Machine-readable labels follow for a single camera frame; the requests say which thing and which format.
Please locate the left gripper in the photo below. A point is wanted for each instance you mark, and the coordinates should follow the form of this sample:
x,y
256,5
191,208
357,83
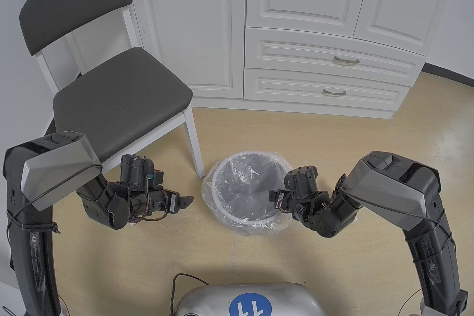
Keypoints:
x,y
159,201

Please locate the clear plastic bag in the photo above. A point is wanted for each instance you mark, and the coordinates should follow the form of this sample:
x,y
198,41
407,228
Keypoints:
x,y
211,196

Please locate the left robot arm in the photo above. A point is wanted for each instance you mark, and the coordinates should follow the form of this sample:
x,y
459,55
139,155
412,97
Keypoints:
x,y
55,159

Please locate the white trash bin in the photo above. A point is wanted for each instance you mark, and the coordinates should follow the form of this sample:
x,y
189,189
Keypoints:
x,y
244,225

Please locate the white chair grey cushions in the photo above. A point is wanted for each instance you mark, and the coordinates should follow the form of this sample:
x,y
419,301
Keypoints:
x,y
118,92

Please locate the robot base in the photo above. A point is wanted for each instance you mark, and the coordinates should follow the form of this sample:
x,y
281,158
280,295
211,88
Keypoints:
x,y
289,299

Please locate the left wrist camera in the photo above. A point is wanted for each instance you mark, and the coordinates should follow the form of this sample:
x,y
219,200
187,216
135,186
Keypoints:
x,y
157,176

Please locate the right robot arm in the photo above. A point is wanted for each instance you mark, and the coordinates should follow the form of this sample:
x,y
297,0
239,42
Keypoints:
x,y
392,181

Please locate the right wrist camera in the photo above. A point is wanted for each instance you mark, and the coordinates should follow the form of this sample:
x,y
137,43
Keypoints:
x,y
277,198

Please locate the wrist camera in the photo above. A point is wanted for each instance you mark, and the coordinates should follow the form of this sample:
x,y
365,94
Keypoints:
x,y
277,198
157,176

